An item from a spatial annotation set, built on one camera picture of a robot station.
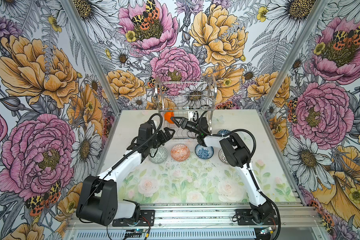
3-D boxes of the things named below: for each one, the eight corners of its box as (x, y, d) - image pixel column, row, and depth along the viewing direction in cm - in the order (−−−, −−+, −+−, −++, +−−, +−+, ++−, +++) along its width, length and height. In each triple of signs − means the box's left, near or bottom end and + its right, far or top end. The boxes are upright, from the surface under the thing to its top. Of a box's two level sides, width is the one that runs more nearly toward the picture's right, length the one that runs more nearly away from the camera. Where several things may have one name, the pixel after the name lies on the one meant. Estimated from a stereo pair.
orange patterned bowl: (170, 161, 95) (170, 158, 92) (171, 147, 102) (171, 144, 99) (189, 161, 95) (189, 158, 92) (189, 147, 102) (189, 144, 99)
